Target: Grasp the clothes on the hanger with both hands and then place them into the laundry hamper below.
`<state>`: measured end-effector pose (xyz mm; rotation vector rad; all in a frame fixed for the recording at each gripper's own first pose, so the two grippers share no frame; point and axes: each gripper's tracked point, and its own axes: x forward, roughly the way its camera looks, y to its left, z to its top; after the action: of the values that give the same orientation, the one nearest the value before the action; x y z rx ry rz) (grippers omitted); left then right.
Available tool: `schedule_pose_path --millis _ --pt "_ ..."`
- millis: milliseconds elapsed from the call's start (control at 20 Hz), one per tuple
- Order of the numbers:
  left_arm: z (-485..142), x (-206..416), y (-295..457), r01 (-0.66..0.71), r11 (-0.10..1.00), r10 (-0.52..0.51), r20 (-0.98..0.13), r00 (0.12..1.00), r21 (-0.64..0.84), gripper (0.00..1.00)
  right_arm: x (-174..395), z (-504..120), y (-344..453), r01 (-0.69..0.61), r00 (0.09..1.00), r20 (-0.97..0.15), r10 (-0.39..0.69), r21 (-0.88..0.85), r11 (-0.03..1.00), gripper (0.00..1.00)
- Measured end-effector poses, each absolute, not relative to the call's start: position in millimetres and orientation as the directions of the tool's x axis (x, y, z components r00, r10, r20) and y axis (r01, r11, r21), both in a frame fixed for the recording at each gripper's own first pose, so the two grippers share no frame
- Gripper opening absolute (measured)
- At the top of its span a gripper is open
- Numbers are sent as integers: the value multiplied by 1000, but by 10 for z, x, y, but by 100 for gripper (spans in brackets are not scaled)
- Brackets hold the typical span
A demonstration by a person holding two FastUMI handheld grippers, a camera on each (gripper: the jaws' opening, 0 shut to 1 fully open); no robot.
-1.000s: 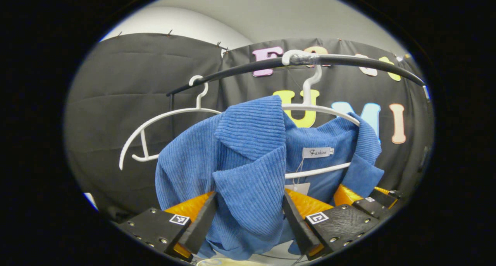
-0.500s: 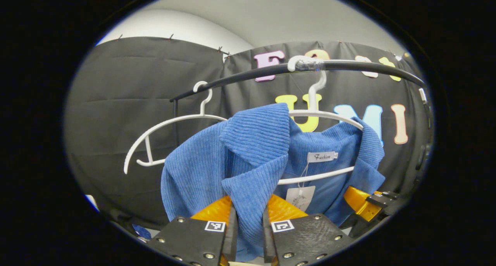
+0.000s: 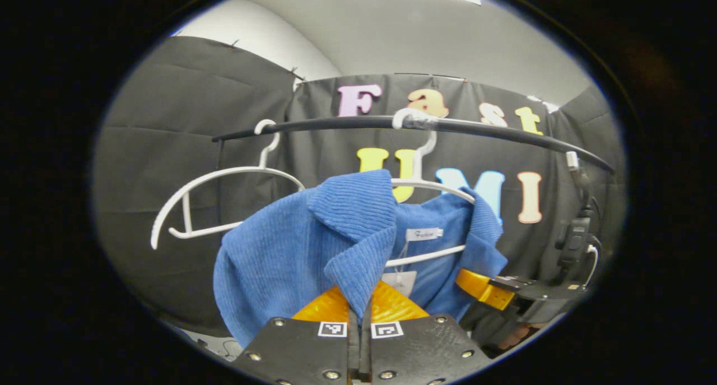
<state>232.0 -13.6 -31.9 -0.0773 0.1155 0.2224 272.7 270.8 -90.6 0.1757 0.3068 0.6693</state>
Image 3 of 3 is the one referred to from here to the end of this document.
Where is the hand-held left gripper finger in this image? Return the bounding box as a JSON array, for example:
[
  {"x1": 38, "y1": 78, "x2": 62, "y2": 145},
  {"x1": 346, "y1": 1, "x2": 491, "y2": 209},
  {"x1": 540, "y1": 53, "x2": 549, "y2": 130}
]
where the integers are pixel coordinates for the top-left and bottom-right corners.
[
  {"x1": 231, "y1": 287, "x2": 359, "y2": 385},
  {"x1": 358, "y1": 280, "x2": 493, "y2": 385}
]

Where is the blue corduroy jacket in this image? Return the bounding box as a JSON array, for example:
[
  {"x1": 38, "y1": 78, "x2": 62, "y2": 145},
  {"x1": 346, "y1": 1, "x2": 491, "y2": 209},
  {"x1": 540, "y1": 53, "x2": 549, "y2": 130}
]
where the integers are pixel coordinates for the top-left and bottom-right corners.
[{"x1": 213, "y1": 169, "x2": 509, "y2": 347}]

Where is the white plastic hanger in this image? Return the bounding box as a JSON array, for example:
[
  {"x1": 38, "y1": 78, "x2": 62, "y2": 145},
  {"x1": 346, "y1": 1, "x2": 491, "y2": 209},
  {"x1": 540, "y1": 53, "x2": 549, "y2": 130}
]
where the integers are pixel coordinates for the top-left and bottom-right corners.
[
  {"x1": 150, "y1": 119, "x2": 306, "y2": 250},
  {"x1": 384, "y1": 108, "x2": 477, "y2": 268}
]

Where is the black clothes rack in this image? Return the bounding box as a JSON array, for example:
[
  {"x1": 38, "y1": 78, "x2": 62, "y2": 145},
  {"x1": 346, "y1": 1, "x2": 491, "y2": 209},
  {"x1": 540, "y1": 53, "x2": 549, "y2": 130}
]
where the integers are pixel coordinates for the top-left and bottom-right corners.
[{"x1": 212, "y1": 115, "x2": 615, "y2": 229}]

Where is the black backdrop cloth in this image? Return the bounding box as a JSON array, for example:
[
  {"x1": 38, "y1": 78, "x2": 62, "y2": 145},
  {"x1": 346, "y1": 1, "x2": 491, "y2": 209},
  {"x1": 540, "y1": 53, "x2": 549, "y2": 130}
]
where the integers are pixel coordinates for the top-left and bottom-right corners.
[{"x1": 92, "y1": 36, "x2": 628, "y2": 338}]

